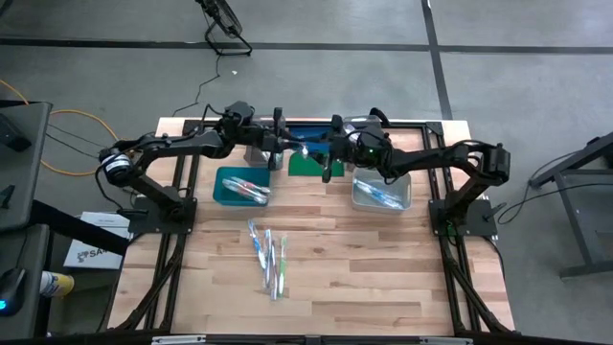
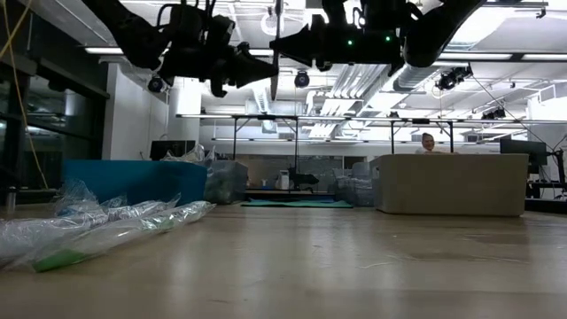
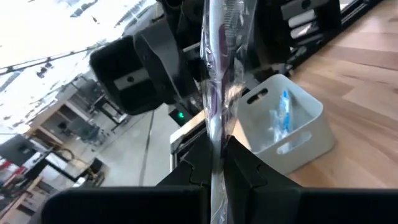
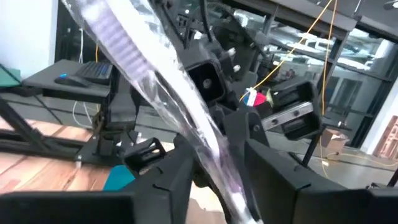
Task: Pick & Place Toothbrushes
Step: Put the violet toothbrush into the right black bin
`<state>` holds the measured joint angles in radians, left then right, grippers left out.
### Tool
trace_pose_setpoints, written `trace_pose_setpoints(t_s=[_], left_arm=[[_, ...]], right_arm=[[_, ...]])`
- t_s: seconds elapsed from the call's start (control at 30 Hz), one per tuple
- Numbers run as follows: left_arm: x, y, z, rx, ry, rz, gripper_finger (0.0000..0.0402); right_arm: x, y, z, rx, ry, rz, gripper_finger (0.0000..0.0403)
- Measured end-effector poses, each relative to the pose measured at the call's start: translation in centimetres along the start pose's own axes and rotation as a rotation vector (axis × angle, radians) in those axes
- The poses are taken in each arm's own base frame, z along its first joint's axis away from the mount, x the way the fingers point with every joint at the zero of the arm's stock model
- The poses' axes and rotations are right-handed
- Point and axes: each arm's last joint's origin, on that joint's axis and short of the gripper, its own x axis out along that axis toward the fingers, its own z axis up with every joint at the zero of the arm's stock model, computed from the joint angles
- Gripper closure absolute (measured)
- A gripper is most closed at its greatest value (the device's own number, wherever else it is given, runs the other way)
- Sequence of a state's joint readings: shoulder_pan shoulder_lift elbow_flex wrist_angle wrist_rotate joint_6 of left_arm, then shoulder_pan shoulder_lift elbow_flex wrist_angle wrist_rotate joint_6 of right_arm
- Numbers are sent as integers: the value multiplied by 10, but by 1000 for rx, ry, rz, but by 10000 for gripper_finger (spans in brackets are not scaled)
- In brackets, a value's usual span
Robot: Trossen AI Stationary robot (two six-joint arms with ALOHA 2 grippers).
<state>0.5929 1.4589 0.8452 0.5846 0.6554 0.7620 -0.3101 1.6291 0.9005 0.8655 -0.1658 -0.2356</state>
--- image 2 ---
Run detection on light grey plastic bin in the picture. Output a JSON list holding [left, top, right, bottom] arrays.
[[369, 153, 531, 217]]

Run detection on white ring lamp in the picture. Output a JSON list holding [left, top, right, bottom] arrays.
[[260, 6, 286, 37]]

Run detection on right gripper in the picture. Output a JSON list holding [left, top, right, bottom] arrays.
[[268, 13, 371, 73]]

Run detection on black hanging camera rig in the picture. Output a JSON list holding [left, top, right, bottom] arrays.
[[481, 107, 507, 121], [434, 64, 474, 93]]

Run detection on black desktop device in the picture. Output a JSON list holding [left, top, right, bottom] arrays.
[[287, 167, 320, 187]]

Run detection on green flat mat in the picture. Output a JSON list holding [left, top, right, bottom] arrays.
[[241, 198, 354, 209]]

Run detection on clear smoky plastic bin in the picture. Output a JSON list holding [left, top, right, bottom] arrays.
[[334, 161, 377, 208], [202, 159, 250, 206]]

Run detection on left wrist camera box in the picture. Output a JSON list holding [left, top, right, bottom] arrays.
[[176, 3, 236, 45]]

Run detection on silver metal post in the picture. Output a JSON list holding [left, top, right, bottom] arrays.
[[4, 185, 18, 213]]

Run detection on black monitor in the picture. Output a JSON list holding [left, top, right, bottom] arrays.
[[149, 139, 197, 162], [499, 138, 548, 167]]

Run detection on person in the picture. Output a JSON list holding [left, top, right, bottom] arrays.
[[415, 131, 445, 155]]

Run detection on teal plastic bin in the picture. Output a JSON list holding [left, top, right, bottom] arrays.
[[61, 159, 209, 206]]

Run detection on blue toothbrush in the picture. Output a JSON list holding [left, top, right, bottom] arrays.
[[55, 178, 132, 219]]

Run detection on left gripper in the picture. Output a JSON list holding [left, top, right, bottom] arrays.
[[158, 39, 279, 98]]

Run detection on black ceiling dome camera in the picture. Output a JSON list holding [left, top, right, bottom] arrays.
[[147, 74, 166, 94], [293, 68, 311, 89]]

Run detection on black background rig frame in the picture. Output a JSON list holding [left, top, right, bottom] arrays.
[[176, 113, 455, 156]]

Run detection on silver ventilation duct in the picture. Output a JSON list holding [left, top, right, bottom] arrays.
[[392, 0, 515, 92]]

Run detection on yellow cable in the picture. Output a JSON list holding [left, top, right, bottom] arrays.
[[0, 0, 50, 190]]

